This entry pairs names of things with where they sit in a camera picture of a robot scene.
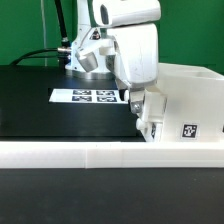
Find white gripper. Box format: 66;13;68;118
106;24;158;114

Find white drawer cabinet box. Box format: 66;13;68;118
151;63;224;142

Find white drawer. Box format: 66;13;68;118
124;87;166;122
136;118;162;142

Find white front drawer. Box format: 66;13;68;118
136;118;162;142

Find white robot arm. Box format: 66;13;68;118
66;0;161;114

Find white marker sheet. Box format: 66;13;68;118
49;89;125;104

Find white L-shaped fence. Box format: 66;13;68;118
0;141;224;169

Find black cables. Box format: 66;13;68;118
9;0;72;66

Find white thin cable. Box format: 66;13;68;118
40;0;48;66

